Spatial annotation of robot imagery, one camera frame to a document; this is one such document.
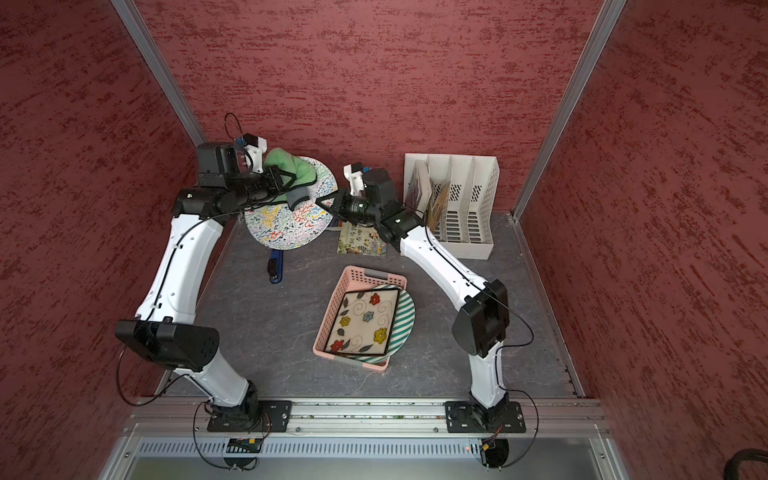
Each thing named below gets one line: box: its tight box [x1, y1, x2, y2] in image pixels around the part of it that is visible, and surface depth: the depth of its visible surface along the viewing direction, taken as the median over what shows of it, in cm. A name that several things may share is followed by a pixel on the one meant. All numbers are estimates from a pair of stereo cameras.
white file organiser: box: [403, 153, 500, 260], surface depth 106 cm
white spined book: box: [406, 160, 433, 218], surface depth 98 cm
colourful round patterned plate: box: [244, 156, 339, 250], surface depth 73 cm
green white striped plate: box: [338, 284, 416, 365], surface depth 81 cm
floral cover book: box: [337, 222, 387, 257], surface depth 112 cm
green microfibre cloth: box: [264, 147, 317, 202], surface depth 73 cm
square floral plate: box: [324, 288, 400, 356], surface depth 87 cm
